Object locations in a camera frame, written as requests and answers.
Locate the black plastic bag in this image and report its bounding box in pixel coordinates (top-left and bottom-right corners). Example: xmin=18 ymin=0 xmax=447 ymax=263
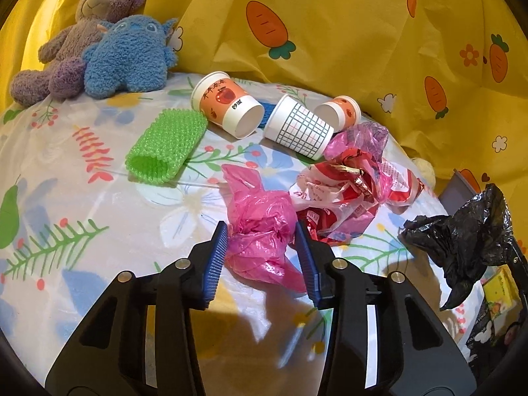
xmin=401 ymin=183 xmax=516 ymax=312

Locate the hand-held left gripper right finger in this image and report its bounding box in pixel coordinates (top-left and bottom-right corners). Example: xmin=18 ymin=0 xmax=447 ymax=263
xmin=294 ymin=220 xmax=476 ymax=396

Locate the black printed bag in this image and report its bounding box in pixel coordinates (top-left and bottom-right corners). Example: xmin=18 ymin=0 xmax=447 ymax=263
xmin=466 ymin=297 xmax=528 ymax=380

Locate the green foam net sleeve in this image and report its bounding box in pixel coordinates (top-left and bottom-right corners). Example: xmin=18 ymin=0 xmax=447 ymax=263
xmin=125 ymin=108 xmax=209 ymax=185

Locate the yellow packet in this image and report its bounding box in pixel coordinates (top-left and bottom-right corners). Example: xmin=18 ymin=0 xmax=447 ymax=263
xmin=482 ymin=266 xmax=521 ymax=324

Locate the purple teddy bear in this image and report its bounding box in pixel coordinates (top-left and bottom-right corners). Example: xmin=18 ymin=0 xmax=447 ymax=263
xmin=10 ymin=0 xmax=148 ymax=106

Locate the blue plush toy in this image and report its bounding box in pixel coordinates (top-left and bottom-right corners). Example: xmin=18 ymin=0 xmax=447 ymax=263
xmin=81 ymin=14 xmax=179 ymax=100

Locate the yellow carrot print curtain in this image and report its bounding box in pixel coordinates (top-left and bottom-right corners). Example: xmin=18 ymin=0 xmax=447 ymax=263
xmin=0 ymin=0 xmax=528 ymax=223

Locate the purple pink plastic bag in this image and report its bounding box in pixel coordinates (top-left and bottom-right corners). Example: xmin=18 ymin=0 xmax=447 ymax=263
xmin=324 ymin=123 xmax=390 ymax=166

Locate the floral bed sheet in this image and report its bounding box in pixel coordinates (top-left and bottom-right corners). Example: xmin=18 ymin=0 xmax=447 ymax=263
xmin=0 ymin=72 xmax=487 ymax=396

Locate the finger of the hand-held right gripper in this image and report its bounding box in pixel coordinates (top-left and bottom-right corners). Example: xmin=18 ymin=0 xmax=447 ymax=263
xmin=508 ymin=237 xmax=528 ymax=273

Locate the large apple print paper cup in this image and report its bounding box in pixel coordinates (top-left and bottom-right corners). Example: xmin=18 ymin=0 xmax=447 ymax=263
xmin=190 ymin=71 xmax=265 ymax=139

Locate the red and white plastic bag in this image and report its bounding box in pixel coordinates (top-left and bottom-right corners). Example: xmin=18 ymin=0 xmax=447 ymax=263
xmin=289 ymin=157 xmax=425 ymax=246

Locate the small apple print paper cup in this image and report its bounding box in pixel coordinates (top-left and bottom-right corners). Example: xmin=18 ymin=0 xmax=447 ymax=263
xmin=314 ymin=96 xmax=361 ymax=133

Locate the blue foam net sleeve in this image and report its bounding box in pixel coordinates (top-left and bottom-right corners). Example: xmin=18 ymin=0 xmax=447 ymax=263
xmin=258 ymin=100 xmax=278 ymax=129

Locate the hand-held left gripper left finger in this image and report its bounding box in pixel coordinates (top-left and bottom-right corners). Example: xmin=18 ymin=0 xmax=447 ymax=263
xmin=45 ymin=220 xmax=229 ymax=396

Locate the grid print paper cup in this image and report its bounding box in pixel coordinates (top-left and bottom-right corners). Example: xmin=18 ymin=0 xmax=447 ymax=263
xmin=263 ymin=94 xmax=335 ymax=161

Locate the pale yellow ball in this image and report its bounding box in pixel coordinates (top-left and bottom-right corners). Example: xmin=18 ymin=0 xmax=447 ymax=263
xmin=412 ymin=157 xmax=436 ymax=186

